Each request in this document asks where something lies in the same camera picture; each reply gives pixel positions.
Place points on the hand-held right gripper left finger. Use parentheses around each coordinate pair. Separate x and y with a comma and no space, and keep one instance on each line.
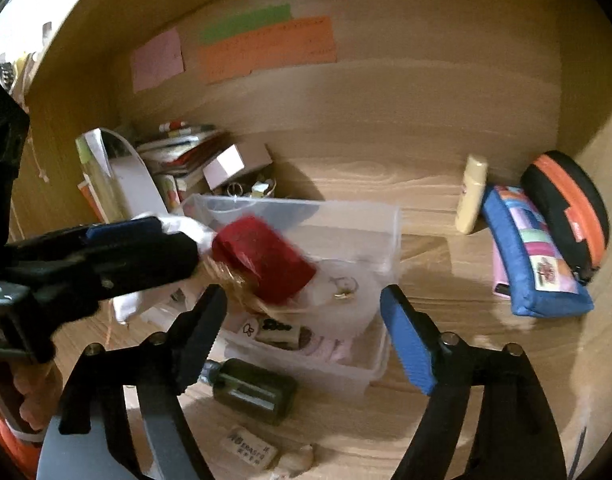
(201,340)

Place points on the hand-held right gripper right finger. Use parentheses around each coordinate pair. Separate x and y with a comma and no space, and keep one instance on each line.
(411,345)

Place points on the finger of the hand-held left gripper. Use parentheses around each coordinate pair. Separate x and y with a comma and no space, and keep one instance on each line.
(136,267)
(121,230)

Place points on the white round compact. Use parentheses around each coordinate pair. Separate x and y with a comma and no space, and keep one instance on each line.
(356,305)

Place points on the pink plastic packet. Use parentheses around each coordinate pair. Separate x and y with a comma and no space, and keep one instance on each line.
(326,349)

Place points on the clear plastic bin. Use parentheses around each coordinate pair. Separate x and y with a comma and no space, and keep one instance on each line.
(356,230)

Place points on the wooden desktop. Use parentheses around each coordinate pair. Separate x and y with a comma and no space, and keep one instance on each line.
(436,400)

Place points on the person's left hand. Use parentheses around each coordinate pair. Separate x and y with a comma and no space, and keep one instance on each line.
(33,395)

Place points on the orange printed box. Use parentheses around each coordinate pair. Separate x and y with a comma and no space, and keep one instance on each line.
(90,200)

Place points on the white curled paper sheet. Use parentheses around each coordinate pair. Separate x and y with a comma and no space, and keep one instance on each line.
(133,185)

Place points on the small white eraser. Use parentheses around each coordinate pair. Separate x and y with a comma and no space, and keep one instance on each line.
(247,329)

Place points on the dark green spray bottle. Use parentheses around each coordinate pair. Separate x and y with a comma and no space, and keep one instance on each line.
(256,390)

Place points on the stack of books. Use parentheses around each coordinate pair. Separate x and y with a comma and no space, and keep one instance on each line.
(186,147)

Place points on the white printed eraser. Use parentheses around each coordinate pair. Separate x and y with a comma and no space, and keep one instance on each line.
(248,449)

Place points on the white cardboard box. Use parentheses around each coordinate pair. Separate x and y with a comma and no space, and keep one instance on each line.
(236,165)

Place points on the white bowl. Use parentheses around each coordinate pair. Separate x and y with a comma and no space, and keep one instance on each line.
(251,190)

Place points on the pale pink small object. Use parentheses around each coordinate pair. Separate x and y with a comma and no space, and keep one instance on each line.
(296,460)

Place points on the blue pencil case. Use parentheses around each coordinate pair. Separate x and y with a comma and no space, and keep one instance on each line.
(531,250)

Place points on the cream lotion bottle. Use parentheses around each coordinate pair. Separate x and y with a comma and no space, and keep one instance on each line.
(472,195)

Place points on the pink paper note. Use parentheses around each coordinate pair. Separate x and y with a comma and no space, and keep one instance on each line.
(156,60)

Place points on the black orange zip case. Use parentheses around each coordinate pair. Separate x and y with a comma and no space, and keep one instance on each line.
(561,200)

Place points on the orange paper note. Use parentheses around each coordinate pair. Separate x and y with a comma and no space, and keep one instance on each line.
(276,47)

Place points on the green paper note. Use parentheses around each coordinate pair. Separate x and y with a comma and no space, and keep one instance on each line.
(246,22)

